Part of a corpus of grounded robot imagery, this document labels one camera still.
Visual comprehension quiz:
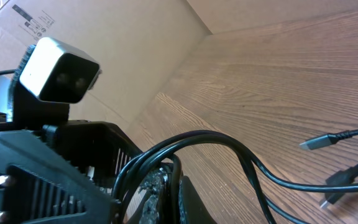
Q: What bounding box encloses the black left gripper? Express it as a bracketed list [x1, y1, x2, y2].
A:
[0, 45, 141, 223]

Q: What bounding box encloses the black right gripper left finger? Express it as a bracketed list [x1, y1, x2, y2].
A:
[127, 168, 168, 224]

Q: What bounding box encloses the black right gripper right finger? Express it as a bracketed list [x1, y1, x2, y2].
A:
[178, 175, 216, 224]

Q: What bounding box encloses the black USB cable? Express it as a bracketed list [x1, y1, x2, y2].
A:
[110, 126, 358, 224]

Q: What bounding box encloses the brown cardboard box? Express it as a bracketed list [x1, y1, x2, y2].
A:
[0, 0, 209, 129]

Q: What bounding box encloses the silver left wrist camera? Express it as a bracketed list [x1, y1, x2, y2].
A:
[19, 37, 101, 104]

